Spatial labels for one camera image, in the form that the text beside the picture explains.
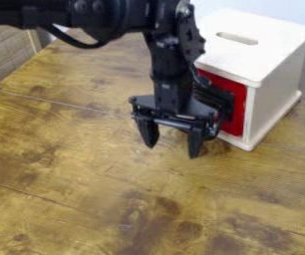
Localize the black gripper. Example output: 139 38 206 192
131 0 213 158

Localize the red wooden drawer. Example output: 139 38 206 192
194 69 248 136

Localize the black metal drawer handle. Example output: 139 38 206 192
194 85 234 139

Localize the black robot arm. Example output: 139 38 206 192
0 0 215 158

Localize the white wooden box cabinet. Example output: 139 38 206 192
195 9 305 150

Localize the wooden panel at left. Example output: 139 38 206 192
0 24 46 94

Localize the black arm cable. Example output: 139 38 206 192
43 23 117 50

